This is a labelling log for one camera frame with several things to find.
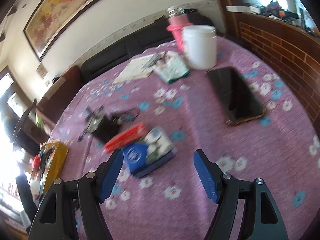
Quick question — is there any dark wooden chair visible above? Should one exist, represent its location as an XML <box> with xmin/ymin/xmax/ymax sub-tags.
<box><xmin>10</xmin><ymin>99</ymin><xmax>37</xmax><ymax>142</ymax></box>

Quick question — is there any black smartphone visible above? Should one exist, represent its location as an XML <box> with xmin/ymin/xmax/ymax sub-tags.
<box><xmin>206</xmin><ymin>66</ymin><xmax>266</xmax><ymax>126</ymax></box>

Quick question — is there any white plastic jar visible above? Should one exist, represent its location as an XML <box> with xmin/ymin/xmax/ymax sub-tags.
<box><xmin>182</xmin><ymin>25</ymin><xmax>217</xmax><ymax>70</ymax></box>

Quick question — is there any black motor device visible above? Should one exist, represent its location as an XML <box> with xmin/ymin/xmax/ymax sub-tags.
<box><xmin>78</xmin><ymin>106</ymin><xmax>140</xmax><ymax>144</ymax></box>

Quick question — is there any pink thermos bottle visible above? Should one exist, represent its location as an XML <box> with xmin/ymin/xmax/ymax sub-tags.
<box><xmin>167</xmin><ymin>7</ymin><xmax>192</xmax><ymax>51</ymax></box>

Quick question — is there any white work glove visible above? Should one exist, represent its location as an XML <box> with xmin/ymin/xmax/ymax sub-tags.
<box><xmin>153</xmin><ymin>50</ymin><xmax>190</xmax><ymax>83</ymax></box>

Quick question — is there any red packet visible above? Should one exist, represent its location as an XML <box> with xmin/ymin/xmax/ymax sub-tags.
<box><xmin>104</xmin><ymin>122</ymin><xmax>148</xmax><ymax>153</ymax></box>

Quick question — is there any small wall plaque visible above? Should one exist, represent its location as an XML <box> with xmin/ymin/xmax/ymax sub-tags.
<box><xmin>36</xmin><ymin>63</ymin><xmax>48</xmax><ymax>79</ymax></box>

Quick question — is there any blue white tissue pack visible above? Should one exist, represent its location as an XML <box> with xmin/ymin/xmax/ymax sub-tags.
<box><xmin>121</xmin><ymin>126</ymin><xmax>177</xmax><ymax>178</ymax></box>

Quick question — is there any yellow cardboard box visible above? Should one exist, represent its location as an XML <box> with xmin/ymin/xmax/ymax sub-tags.
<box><xmin>29</xmin><ymin>140</ymin><xmax>69</xmax><ymax>199</ymax></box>

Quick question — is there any framed horse painting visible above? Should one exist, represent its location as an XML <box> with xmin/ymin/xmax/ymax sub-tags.
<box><xmin>23</xmin><ymin>0</ymin><xmax>100</xmax><ymax>61</ymax></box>

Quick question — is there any black sofa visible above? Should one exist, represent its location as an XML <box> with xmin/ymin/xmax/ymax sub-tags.
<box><xmin>80</xmin><ymin>8</ymin><xmax>216</xmax><ymax>84</ymax></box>

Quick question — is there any white paper booklet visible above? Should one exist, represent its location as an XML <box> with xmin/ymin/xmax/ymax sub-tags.
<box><xmin>113</xmin><ymin>53</ymin><xmax>161</xmax><ymax>83</ymax></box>

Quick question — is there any brown armchair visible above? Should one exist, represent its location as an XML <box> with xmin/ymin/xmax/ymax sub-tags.
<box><xmin>36</xmin><ymin>66</ymin><xmax>83</xmax><ymax>128</ymax></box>

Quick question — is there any red plastic bag bundle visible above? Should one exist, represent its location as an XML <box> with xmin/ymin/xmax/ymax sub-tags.
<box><xmin>29</xmin><ymin>155</ymin><xmax>41</xmax><ymax>171</ymax></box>

